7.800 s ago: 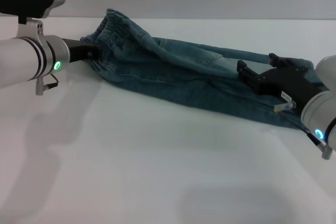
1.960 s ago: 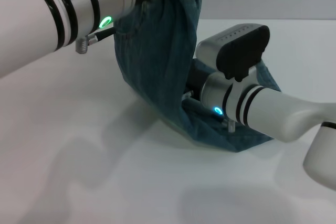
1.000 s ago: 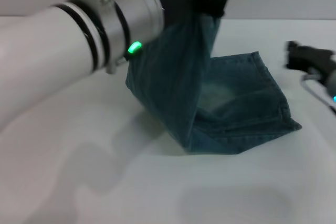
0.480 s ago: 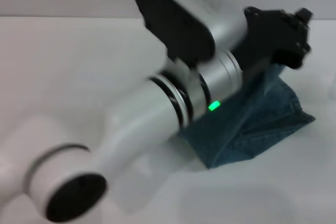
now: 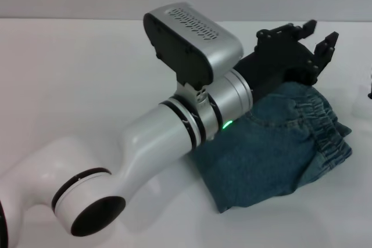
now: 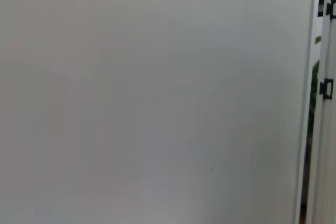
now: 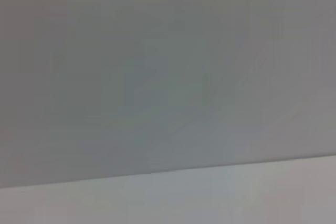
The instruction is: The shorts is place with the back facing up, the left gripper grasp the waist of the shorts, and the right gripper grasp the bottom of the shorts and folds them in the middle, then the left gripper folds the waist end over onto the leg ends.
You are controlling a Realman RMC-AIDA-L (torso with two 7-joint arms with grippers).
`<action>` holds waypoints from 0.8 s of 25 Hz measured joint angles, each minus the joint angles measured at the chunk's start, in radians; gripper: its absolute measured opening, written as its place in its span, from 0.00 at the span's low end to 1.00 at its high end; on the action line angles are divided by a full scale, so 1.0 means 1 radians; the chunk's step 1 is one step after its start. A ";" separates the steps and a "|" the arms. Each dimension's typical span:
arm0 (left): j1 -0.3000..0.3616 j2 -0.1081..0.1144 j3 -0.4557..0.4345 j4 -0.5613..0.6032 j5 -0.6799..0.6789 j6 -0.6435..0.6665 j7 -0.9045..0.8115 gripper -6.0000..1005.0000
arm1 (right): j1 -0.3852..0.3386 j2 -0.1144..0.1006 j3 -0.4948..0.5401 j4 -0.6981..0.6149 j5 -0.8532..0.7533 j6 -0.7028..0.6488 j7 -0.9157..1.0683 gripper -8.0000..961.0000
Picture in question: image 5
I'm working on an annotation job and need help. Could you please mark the blue denim shorts with print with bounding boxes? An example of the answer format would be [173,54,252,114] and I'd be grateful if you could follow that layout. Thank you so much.
[190,81,354,214]

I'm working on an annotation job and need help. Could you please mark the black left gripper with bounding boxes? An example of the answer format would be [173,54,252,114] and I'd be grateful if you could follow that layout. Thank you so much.
[235,19,339,101]

